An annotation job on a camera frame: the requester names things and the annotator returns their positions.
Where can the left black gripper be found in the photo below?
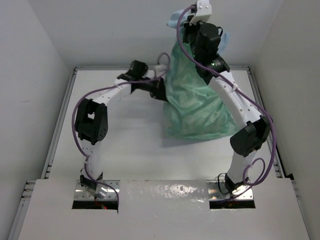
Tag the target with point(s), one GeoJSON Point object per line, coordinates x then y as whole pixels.
{"type": "Point", "coordinates": [156, 90]}

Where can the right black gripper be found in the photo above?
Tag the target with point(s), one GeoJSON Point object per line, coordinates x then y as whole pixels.
{"type": "Point", "coordinates": [189, 27]}

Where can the blue green pillowcase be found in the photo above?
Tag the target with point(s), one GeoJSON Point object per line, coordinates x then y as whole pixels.
{"type": "Point", "coordinates": [193, 110]}

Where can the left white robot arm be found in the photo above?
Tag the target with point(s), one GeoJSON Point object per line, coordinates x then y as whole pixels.
{"type": "Point", "coordinates": [91, 124]}

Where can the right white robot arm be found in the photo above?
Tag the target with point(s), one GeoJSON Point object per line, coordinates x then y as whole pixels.
{"type": "Point", "coordinates": [253, 128]}

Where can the white front cover board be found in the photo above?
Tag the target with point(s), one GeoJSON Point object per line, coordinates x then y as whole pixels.
{"type": "Point", "coordinates": [163, 210]}

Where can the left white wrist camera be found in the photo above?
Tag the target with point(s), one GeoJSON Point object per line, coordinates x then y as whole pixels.
{"type": "Point", "coordinates": [160, 70]}

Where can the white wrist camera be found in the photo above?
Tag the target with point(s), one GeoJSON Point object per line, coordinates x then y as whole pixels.
{"type": "Point", "coordinates": [201, 12]}
{"type": "Point", "coordinates": [160, 70]}

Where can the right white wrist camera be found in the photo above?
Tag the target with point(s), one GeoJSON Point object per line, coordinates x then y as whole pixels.
{"type": "Point", "coordinates": [201, 12]}

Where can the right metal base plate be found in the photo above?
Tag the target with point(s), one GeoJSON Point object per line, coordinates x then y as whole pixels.
{"type": "Point", "coordinates": [217, 193]}

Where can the metal base plate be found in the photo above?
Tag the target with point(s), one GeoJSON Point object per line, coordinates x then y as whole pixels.
{"type": "Point", "coordinates": [102, 192]}
{"type": "Point", "coordinates": [217, 193]}

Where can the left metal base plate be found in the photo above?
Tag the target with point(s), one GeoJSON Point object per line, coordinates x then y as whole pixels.
{"type": "Point", "coordinates": [102, 192]}

